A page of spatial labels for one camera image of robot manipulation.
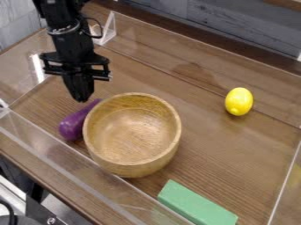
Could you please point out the clear acrylic corner bracket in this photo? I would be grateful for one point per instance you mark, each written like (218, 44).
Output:
(103, 32)

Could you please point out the brown wooden bowl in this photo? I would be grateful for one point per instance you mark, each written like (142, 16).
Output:
(131, 133)

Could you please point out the purple toy eggplant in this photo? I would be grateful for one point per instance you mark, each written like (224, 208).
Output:
(71, 125)

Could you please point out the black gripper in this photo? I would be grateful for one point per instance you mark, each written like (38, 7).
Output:
(73, 58)

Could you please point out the yellow toy lemon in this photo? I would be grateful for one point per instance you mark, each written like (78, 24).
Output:
(239, 101)

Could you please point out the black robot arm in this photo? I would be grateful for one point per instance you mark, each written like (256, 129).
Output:
(63, 13)

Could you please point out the green foam block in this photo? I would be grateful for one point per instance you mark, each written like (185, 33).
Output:
(196, 208)

